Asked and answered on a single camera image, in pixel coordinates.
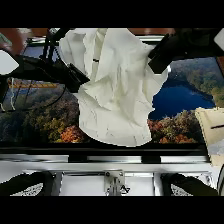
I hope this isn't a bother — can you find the white shirt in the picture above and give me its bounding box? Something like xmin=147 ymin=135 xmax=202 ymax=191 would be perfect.
xmin=59 ymin=27 xmax=170 ymax=148

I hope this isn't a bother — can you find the black cable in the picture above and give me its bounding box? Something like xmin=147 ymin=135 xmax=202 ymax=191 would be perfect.
xmin=13 ymin=84 xmax=68 ymax=113

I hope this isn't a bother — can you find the silver frame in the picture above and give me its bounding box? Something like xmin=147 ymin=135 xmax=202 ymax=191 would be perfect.
xmin=0 ymin=146 xmax=224 ymax=197

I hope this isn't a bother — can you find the beige garment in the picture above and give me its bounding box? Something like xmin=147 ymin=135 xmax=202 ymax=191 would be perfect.
xmin=194 ymin=106 xmax=224 ymax=168

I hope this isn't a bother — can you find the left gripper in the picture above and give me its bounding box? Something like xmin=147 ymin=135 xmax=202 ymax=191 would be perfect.
xmin=62 ymin=63 xmax=91 ymax=94

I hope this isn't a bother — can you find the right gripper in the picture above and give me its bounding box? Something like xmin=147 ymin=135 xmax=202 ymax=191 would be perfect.
xmin=147 ymin=32 xmax=175 ymax=75

